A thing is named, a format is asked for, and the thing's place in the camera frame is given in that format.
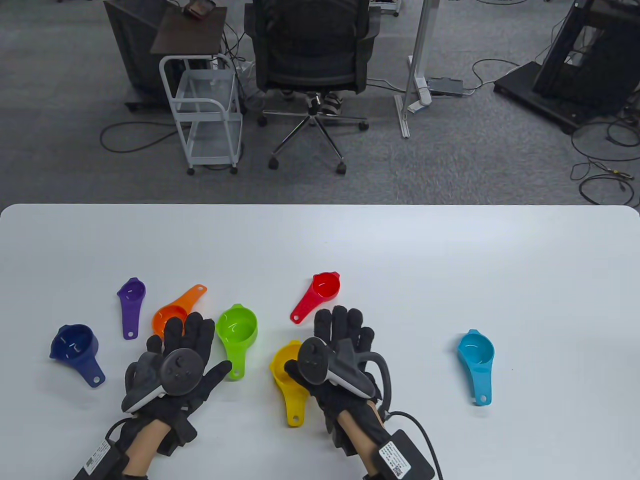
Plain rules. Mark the person's right hand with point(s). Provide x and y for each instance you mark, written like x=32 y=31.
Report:
x=345 y=325

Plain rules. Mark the person's left hand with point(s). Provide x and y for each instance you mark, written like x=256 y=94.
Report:
x=197 y=335

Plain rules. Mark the orange plastic measuring cup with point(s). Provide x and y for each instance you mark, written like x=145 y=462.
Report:
x=187 y=300

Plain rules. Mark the red plastic measuring cup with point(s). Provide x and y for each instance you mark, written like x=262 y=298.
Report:
x=325 y=287

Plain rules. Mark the green plastic measuring cup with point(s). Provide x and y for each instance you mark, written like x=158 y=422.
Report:
x=240 y=325

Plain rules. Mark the purple plastic measuring cup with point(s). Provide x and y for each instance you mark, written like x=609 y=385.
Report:
x=131 y=310

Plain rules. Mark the yellow plastic measuring cup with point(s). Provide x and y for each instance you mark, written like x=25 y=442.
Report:
x=295 y=405

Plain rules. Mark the navy blue plastic measuring cup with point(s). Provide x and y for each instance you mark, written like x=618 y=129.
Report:
x=75 y=345

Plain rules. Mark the light blue plastic measuring cup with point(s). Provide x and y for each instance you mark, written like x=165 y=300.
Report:
x=477 y=352

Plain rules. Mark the person's right forearm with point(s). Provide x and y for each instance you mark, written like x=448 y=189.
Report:
x=360 y=430

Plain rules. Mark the person's left forearm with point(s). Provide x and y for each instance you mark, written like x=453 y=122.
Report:
x=145 y=445

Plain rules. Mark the grey tracking controller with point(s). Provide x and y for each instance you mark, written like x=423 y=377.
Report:
x=180 y=372
x=312 y=362

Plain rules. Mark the black labelled wrist box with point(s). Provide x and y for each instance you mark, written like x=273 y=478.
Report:
x=100 y=457
x=402 y=457

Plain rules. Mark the black power adapter box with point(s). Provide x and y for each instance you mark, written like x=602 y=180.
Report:
x=445 y=86

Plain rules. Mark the black mesh office chair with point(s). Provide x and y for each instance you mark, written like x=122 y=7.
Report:
x=310 y=45

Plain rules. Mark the white metal desk leg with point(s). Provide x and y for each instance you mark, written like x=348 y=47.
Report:
x=417 y=50

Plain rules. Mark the black floor cabinet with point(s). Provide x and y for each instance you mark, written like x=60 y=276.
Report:
x=135 y=45

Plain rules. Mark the dark brown side table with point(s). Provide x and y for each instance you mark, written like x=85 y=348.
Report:
x=187 y=35

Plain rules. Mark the black display stand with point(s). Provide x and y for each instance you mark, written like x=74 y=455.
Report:
x=575 y=75

